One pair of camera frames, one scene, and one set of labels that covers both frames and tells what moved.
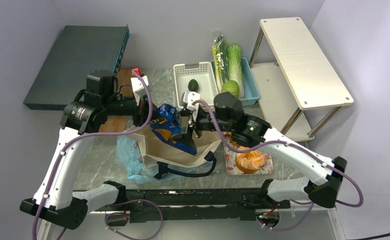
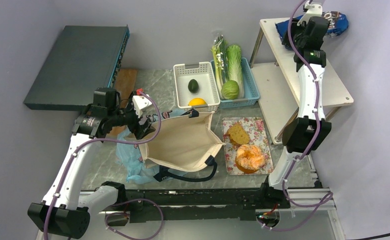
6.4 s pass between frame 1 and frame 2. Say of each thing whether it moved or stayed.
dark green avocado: stayed
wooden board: stayed
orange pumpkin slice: stayed
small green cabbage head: stayed
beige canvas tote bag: moved
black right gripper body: moved
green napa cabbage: stayed
